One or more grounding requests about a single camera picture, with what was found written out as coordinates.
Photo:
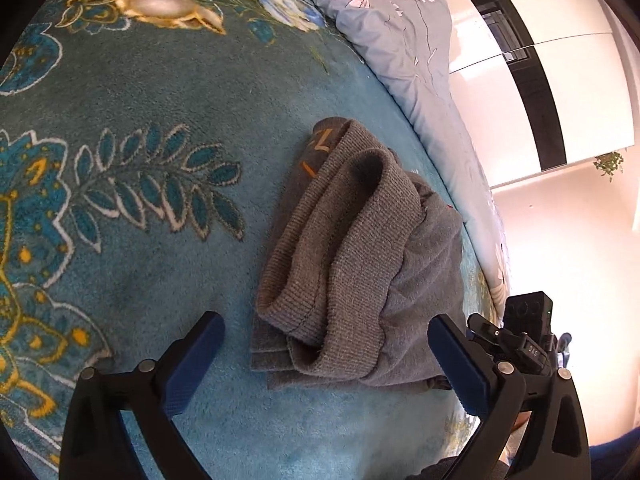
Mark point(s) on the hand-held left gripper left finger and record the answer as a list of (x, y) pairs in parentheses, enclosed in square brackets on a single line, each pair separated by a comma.
[(192, 365)]

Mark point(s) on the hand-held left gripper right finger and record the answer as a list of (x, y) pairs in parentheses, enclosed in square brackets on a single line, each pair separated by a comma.
[(457, 360)]

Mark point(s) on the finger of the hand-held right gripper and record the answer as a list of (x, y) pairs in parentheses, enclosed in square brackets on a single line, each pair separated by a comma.
[(485, 331)]

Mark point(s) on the grey sweater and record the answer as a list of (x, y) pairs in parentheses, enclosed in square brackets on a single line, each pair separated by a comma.
[(350, 260)]

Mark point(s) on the green plant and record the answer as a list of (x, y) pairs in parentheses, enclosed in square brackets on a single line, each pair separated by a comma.
[(610, 162)]

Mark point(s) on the white glossy wardrobe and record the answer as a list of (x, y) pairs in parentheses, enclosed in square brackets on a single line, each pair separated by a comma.
[(575, 85)]

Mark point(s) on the light blue floral quilt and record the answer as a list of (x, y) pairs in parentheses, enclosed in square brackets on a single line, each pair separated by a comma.
[(415, 60)]

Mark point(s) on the teal floral blanket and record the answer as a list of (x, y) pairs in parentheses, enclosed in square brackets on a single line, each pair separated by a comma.
[(150, 85)]

